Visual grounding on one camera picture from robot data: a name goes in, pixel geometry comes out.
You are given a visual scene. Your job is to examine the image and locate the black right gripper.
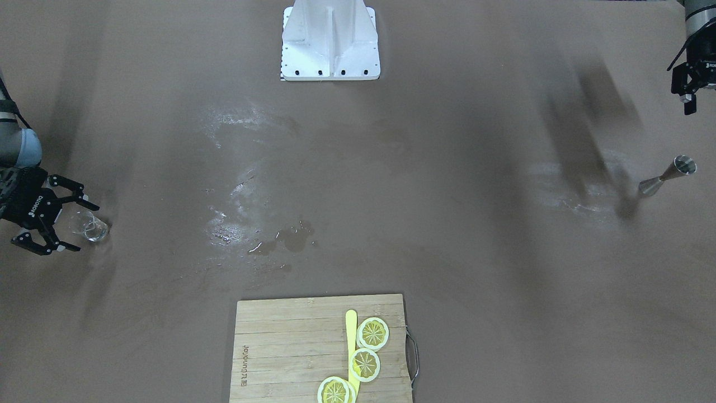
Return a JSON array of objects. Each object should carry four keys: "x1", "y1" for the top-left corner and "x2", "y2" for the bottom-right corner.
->
[{"x1": 0, "y1": 167, "x2": 101, "y2": 256}]

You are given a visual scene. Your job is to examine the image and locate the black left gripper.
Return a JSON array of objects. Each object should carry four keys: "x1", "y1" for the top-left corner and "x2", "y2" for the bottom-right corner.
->
[{"x1": 671, "y1": 34, "x2": 715, "y2": 116}]

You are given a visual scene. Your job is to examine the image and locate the clear glass measuring cup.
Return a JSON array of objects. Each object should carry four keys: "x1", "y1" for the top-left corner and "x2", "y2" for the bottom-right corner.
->
[{"x1": 69, "y1": 210, "x2": 109, "y2": 242}]

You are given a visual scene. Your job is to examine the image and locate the steel double jigger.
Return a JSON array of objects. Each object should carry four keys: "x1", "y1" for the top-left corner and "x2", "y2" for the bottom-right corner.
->
[{"x1": 638, "y1": 155, "x2": 698, "y2": 196}]

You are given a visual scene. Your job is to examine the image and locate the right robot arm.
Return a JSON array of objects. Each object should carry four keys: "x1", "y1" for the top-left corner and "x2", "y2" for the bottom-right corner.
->
[{"x1": 1, "y1": 81, "x2": 100, "y2": 256}]

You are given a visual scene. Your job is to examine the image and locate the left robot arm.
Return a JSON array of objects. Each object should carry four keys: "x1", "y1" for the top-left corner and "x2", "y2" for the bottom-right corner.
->
[{"x1": 667, "y1": 1, "x2": 715, "y2": 116}]

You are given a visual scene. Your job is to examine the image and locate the bamboo cutting board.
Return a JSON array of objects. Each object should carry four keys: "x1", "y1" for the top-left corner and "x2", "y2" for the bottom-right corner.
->
[{"x1": 228, "y1": 294, "x2": 413, "y2": 402}]

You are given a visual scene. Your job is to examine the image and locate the yellow plastic knife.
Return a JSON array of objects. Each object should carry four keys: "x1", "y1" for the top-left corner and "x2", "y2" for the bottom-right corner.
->
[{"x1": 345, "y1": 309, "x2": 360, "y2": 402}]

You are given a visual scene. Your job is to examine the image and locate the lower lemon slice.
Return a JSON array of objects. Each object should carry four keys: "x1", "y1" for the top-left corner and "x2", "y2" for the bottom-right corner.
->
[{"x1": 315, "y1": 377, "x2": 356, "y2": 403}]

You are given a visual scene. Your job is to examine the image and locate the lemon slice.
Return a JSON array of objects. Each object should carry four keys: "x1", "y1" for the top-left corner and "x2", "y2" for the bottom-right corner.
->
[
  {"x1": 348, "y1": 349, "x2": 381, "y2": 383},
  {"x1": 315, "y1": 377, "x2": 356, "y2": 403},
  {"x1": 356, "y1": 317, "x2": 390, "y2": 352}
]

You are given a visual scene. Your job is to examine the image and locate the upper lemon slice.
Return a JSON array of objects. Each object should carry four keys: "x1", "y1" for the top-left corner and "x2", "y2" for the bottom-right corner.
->
[{"x1": 356, "y1": 317, "x2": 390, "y2": 352}]

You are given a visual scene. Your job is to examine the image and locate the middle lemon slice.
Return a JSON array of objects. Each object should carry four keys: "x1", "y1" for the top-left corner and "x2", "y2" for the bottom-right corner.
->
[{"x1": 348, "y1": 349, "x2": 381, "y2": 383}]

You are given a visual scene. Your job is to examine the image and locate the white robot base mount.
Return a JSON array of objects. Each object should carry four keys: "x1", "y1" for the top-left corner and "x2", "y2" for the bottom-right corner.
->
[{"x1": 280, "y1": 1, "x2": 381, "y2": 81}]

